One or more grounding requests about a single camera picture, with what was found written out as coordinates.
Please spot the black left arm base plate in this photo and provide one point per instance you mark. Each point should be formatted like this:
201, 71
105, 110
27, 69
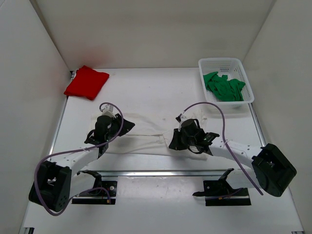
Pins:
99, 197

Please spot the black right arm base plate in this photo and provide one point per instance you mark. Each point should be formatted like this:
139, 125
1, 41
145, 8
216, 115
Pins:
220, 193

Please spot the red t shirt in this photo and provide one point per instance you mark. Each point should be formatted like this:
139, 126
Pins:
87, 83

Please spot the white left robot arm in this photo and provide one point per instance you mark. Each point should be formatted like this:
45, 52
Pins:
59, 180

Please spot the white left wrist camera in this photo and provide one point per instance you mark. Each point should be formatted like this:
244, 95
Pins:
107, 110

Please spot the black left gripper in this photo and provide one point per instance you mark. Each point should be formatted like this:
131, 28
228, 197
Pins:
126, 126

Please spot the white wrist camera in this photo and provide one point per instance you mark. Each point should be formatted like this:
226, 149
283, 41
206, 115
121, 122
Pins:
107, 110
180, 119

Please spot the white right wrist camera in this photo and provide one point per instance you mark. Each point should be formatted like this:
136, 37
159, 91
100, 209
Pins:
180, 119

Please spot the white t shirt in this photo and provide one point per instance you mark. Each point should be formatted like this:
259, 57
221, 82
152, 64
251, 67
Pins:
151, 135

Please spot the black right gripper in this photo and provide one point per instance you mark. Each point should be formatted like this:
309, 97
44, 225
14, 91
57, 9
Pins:
176, 144

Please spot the white plastic basket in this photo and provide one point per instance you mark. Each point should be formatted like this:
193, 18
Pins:
233, 68

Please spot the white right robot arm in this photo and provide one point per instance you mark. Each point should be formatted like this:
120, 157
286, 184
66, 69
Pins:
269, 168

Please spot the green t shirt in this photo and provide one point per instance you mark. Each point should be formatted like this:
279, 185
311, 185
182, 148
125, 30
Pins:
222, 88

